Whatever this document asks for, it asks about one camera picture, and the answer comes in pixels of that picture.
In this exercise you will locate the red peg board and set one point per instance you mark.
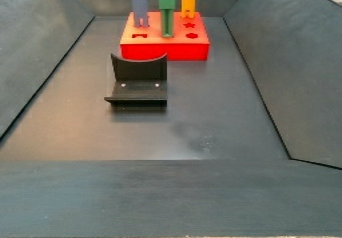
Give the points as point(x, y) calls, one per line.
point(144, 43)

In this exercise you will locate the black curved holder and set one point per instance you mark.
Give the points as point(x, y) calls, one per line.
point(141, 80)

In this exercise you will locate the blue-grey peg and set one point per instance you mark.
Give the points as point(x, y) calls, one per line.
point(141, 13)

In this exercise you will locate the green peg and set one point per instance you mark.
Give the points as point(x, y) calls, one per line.
point(168, 7)

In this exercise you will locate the yellow peg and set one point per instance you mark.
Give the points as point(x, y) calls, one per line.
point(188, 8)

